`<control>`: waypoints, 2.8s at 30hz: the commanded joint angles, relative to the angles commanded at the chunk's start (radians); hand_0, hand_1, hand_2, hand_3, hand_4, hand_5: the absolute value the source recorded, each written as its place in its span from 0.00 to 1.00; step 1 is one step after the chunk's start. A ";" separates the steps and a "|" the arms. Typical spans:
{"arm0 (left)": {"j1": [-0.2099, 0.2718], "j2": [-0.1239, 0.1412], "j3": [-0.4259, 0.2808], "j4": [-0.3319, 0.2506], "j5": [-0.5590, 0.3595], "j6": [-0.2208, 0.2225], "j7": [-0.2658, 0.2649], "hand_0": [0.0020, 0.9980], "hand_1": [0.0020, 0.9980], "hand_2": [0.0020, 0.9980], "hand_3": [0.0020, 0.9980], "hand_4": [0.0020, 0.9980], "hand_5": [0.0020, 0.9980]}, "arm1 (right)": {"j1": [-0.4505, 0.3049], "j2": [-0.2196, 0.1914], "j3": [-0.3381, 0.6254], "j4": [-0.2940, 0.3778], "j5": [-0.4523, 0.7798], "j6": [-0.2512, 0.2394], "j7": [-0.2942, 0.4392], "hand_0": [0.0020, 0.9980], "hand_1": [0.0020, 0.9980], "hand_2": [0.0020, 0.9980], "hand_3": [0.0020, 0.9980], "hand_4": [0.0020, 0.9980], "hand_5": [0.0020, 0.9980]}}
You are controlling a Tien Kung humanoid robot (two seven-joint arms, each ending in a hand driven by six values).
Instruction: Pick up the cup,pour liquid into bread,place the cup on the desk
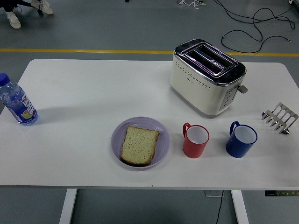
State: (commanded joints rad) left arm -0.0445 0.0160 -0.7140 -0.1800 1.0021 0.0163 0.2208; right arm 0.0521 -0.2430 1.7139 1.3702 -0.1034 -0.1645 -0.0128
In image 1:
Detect blue cup white inside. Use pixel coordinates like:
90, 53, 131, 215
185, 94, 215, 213
225, 121, 258, 159

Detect slice of bread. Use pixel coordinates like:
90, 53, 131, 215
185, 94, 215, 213
120, 125, 161, 167

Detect red cup white inside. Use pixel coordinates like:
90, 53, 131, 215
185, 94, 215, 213
182, 122, 210, 159

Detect purple plate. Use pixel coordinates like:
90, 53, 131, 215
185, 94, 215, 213
111, 116, 171, 172

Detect cream and chrome toaster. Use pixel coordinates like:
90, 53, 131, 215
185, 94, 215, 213
170, 38, 249, 119

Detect white table leg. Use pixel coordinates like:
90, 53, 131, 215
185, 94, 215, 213
58, 188, 78, 224
231, 190, 249, 224

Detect water bottle blue cap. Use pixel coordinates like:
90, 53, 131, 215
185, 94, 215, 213
0, 73, 39, 126

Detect metal toast rack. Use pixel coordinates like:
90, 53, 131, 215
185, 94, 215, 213
261, 102, 299, 135

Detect black office chair base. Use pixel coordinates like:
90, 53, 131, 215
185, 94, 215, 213
14, 0, 44, 16

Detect black table control panel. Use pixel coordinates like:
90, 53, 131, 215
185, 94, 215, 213
264, 190, 299, 197

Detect person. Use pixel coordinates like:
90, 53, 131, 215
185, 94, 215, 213
0, 0, 54, 29

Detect black cable under table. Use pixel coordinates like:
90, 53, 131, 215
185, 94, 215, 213
215, 190, 224, 224

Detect white floor cables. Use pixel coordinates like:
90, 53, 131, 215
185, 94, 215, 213
177, 0, 206, 10

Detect black floor cable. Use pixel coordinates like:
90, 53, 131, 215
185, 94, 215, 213
214, 0, 299, 54

